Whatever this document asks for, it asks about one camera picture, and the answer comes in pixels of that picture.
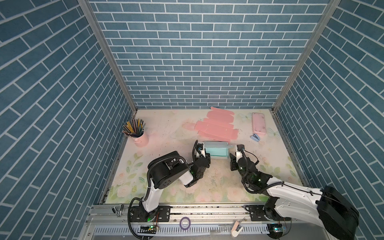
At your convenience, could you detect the mint green paper box sheet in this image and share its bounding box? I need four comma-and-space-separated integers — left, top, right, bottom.
204, 141, 233, 159

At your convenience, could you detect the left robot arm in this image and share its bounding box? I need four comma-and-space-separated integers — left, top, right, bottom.
129, 141, 211, 218

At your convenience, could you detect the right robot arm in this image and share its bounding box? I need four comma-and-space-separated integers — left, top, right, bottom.
230, 152, 360, 240

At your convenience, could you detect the pink paper box sheet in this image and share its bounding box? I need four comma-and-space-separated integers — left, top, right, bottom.
194, 107, 239, 142

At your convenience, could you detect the pink pencil case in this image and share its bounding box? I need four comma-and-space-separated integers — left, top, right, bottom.
252, 113, 267, 136

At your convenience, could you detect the purple tape roll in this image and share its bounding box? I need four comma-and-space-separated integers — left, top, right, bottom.
179, 217, 191, 231

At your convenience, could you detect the pink metal pencil bucket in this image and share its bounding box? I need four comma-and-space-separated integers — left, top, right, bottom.
131, 131, 149, 148

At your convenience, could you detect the white pink clip tool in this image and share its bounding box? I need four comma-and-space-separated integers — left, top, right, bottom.
231, 221, 244, 238

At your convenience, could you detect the bundle of colored pencils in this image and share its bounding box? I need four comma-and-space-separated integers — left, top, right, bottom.
123, 119, 145, 138

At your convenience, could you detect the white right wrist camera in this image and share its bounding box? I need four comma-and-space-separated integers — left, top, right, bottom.
236, 145, 245, 162

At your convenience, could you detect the aluminium front rail frame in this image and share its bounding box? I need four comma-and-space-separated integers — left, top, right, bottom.
79, 203, 334, 240

